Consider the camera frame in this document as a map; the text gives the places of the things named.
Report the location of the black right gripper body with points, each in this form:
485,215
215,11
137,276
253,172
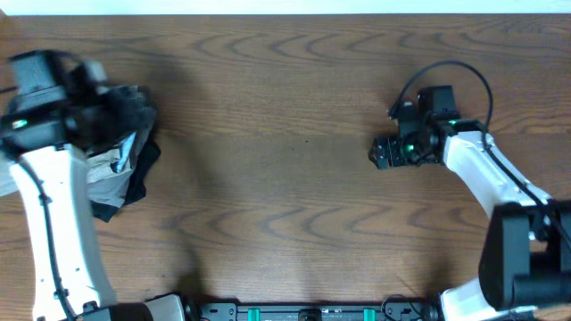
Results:
403,150

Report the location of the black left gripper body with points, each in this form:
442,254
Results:
129,111

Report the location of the khaki green shorts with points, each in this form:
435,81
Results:
111,168

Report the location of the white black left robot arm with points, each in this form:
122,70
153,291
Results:
78,150

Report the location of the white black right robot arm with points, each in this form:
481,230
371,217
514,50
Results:
525,261

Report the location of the folded grey shorts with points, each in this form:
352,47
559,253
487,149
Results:
117,198

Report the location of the folded black garment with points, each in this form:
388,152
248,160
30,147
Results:
136,190

